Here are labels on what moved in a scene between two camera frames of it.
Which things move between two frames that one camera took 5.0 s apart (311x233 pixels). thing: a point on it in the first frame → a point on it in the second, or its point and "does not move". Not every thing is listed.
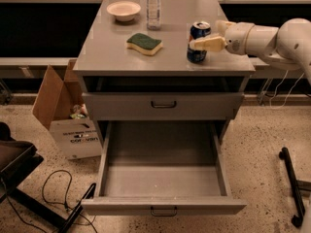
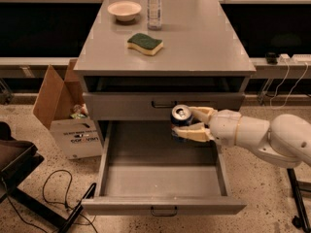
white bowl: x=124 y=11 does not move
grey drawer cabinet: x=134 y=73 does not move
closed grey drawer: x=162 y=107 does not move
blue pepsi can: x=198 y=29 → x=181 y=116
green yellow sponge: x=144 y=44 does not move
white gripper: x=238 y=39 → x=224 y=124
